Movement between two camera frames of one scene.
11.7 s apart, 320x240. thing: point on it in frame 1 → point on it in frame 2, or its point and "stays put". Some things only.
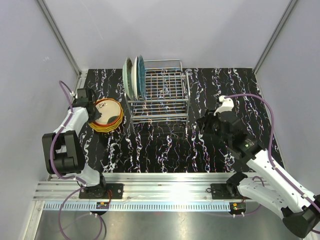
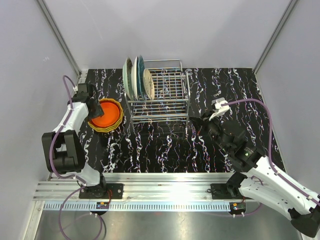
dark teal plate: (141, 70) stays put
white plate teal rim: (134, 76) stays put
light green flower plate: (127, 74) stays put
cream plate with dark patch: (110, 112) → (149, 84)
